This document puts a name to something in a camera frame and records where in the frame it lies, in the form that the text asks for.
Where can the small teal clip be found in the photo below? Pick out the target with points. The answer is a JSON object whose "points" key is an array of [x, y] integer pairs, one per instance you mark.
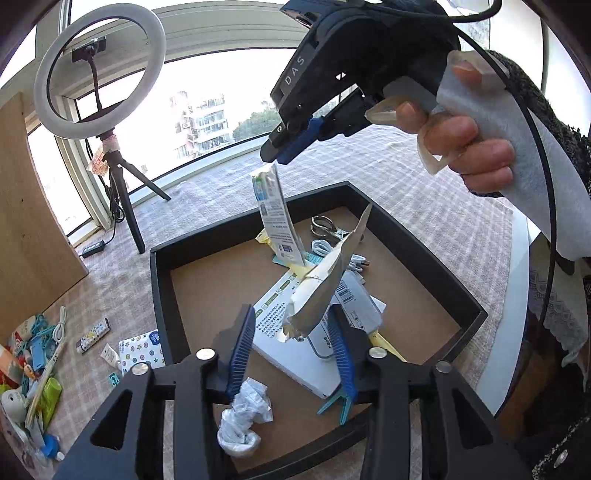
{"points": [[114, 378]]}

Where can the person's right forearm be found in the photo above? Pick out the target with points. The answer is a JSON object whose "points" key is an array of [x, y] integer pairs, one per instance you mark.
{"points": [[558, 120]]}

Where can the pink paper tag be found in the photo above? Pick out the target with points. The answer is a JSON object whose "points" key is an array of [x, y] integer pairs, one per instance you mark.
{"points": [[99, 164]]}

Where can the white lace cloth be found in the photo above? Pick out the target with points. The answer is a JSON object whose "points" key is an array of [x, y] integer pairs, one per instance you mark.
{"points": [[558, 318]]}

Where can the metal scissors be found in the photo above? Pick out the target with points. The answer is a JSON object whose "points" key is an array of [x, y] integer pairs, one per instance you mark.
{"points": [[325, 227]]}

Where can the blue white toothpaste box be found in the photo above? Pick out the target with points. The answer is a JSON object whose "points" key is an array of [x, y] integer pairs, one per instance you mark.
{"points": [[277, 217]]}

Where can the black phone clamp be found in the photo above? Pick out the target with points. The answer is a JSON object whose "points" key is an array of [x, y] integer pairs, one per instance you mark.
{"points": [[90, 50]]}

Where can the yellow packet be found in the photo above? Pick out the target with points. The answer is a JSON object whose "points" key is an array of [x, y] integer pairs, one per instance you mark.
{"points": [[387, 347]]}

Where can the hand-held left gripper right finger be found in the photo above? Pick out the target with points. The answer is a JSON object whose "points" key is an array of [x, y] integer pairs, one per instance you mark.
{"points": [[344, 355]]}

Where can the white paper tissue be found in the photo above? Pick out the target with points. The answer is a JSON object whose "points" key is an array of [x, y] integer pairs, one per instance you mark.
{"points": [[498, 110]]}

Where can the apartment building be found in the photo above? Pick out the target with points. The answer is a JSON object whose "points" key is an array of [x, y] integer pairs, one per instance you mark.
{"points": [[203, 124]]}

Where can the white labelled packet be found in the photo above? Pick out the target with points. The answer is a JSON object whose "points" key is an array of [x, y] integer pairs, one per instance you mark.
{"points": [[360, 304]]}

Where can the small white tube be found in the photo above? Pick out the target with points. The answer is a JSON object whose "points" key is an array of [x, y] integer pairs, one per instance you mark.
{"points": [[111, 356]]}

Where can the white rounded item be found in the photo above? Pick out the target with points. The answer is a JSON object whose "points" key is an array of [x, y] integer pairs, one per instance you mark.
{"points": [[13, 406]]}

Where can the crumpled white plastic bag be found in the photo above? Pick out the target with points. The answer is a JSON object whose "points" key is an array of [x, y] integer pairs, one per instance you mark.
{"points": [[244, 410]]}

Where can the torn silver foil packet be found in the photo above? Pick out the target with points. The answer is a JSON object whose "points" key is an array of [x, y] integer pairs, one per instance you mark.
{"points": [[318, 295]]}

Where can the pink checked tablecloth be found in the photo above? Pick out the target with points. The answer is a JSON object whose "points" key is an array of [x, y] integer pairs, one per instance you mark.
{"points": [[415, 175]]}

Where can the flat white printed box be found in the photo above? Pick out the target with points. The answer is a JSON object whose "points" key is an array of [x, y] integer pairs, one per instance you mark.
{"points": [[295, 364]]}

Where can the star printed tissue pack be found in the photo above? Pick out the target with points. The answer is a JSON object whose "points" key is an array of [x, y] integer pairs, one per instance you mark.
{"points": [[143, 350]]}

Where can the beige wooden stick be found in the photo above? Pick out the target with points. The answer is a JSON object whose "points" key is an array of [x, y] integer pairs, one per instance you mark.
{"points": [[45, 383]]}

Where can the black tripod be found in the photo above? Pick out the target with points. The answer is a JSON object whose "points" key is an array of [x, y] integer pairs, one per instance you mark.
{"points": [[121, 184]]}

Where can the person's right hand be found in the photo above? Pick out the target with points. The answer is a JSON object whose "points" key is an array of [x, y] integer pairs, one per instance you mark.
{"points": [[466, 152]]}

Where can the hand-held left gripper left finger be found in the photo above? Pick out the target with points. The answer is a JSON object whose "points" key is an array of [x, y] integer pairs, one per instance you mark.
{"points": [[240, 355]]}

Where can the black tray container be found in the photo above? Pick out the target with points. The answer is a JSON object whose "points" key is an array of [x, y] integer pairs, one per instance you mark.
{"points": [[207, 286]]}

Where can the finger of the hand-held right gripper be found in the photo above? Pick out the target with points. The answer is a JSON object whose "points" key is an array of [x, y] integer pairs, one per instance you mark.
{"points": [[295, 143], [346, 113]]}

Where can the smooth wooden board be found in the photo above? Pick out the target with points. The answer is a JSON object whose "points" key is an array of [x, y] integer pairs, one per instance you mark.
{"points": [[32, 207]]}

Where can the teal clothespin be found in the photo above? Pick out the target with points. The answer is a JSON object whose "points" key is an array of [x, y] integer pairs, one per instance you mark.
{"points": [[339, 406], [39, 328]]}

